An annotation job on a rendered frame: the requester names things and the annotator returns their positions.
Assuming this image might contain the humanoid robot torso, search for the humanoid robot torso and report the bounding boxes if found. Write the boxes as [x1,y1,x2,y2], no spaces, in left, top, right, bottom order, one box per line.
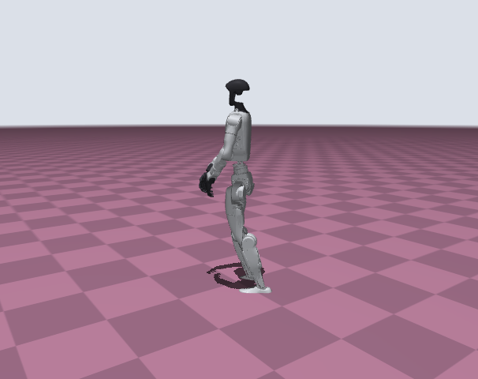
[225,108,252,193]

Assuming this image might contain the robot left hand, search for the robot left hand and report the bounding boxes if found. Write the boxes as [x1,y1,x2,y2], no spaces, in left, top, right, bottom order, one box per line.
[205,177,215,197]

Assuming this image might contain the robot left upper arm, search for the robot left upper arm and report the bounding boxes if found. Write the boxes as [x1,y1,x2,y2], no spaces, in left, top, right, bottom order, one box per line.
[221,114,242,161]

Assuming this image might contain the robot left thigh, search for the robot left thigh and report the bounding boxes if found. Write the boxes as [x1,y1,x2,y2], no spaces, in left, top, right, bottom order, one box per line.
[225,181,257,247]

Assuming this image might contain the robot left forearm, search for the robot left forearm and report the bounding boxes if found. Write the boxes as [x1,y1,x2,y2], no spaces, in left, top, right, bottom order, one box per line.
[207,148,226,181]

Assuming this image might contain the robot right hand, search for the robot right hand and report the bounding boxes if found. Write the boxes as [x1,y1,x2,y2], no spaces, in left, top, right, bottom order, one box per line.
[199,163,213,193]

